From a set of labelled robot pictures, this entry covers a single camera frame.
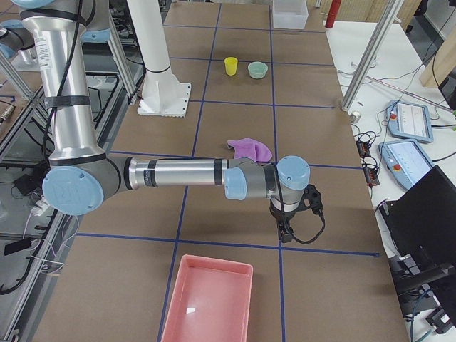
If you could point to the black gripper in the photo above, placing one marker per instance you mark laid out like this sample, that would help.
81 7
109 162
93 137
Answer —
280 216

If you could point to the mint green bowl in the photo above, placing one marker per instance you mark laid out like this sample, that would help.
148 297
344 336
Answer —
257 69

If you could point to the yellow plastic cup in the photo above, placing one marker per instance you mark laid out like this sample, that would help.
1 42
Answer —
230 64

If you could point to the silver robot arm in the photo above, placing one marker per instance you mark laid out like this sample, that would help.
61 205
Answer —
82 176
14 38

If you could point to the purple microfiber cloth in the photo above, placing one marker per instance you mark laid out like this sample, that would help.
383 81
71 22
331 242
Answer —
250 148

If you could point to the pink plastic tray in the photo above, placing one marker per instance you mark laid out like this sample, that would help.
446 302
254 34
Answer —
210 301

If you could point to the black laptop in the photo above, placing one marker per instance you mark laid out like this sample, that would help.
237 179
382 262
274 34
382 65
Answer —
422 225

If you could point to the lower blue teach pendant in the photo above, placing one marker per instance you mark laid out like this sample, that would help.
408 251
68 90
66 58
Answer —
406 160

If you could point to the blue teach pendant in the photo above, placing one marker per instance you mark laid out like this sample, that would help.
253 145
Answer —
408 120
406 160

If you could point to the upper blue teach pendant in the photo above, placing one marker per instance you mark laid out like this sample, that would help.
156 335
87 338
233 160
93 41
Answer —
408 120

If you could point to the red cylinder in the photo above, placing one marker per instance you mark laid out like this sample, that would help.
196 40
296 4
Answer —
332 13

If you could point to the clear plastic bin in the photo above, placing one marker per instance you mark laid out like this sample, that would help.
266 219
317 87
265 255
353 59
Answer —
289 14

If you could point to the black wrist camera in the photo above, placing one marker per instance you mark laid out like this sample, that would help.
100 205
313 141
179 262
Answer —
312 199

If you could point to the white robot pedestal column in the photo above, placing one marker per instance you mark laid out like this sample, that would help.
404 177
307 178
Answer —
162 93

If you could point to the aluminium frame post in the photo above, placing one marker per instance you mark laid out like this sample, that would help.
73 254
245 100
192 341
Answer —
381 30

